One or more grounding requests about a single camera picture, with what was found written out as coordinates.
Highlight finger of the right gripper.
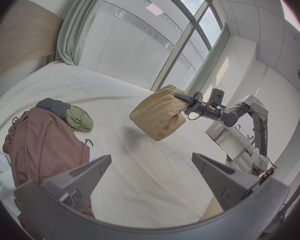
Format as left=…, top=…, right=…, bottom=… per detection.
left=174, top=94, right=194, bottom=105

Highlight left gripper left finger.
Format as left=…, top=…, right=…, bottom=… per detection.
left=42, top=154, right=112, bottom=213

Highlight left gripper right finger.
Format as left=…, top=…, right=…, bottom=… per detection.
left=191, top=152, right=262, bottom=212

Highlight tan shorts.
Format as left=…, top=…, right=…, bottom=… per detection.
left=129, top=84, right=190, bottom=142

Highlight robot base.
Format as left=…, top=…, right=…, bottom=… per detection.
left=205, top=121, right=276, bottom=177

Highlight bed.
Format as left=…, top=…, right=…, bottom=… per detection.
left=0, top=0, right=231, bottom=222

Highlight grey-green curtain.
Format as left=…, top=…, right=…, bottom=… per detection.
left=55, top=0, right=111, bottom=66
left=187, top=23, right=232, bottom=95

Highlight brown garment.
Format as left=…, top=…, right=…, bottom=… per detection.
left=2, top=107, right=96, bottom=219

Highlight green garment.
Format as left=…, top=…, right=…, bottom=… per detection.
left=65, top=105, right=94, bottom=133

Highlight white garment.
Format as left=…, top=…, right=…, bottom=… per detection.
left=0, top=146, right=98, bottom=192

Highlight dark grey garment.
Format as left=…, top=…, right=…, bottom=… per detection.
left=36, top=98, right=71, bottom=122

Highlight window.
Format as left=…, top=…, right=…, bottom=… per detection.
left=77, top=0, right=223, bottom=91

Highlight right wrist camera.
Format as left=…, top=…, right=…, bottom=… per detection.
left=208, top=88, right=226, bottom=107

